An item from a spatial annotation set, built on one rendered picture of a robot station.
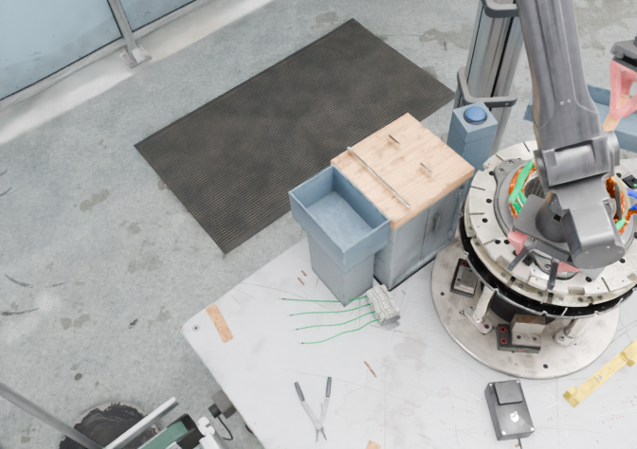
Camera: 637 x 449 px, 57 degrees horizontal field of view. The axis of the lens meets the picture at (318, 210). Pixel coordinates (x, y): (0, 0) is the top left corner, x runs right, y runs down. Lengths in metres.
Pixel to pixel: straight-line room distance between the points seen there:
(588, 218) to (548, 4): 0.25
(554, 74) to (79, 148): 2.43
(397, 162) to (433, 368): 0.42
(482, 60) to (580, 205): 0.72
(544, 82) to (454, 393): 0.74
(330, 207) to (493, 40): 0.52
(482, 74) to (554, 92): 0.78
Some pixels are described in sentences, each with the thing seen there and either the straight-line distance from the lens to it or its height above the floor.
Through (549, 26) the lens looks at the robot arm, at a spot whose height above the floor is 1.57.
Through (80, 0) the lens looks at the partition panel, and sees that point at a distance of 2.94.
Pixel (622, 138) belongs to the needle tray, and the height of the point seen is 1.05.
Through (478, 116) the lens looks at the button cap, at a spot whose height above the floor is 1.04.
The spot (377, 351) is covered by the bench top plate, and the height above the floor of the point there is 0.78.
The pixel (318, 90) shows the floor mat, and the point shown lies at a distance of 2.79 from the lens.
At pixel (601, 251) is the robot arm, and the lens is 0.74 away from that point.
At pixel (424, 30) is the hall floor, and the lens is 3.14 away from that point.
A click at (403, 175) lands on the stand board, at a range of 1.11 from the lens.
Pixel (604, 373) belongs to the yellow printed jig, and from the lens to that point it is 1.31.
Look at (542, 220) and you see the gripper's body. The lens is 0.83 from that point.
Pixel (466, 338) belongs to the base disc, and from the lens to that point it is 1.25.
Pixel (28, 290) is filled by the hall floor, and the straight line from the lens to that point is 2.50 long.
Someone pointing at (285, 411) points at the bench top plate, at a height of 0.78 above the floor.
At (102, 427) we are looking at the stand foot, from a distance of 2.15.
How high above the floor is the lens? 1.94
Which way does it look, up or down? 55 degrees down
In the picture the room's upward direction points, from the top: 6 degrees counter-clockwise
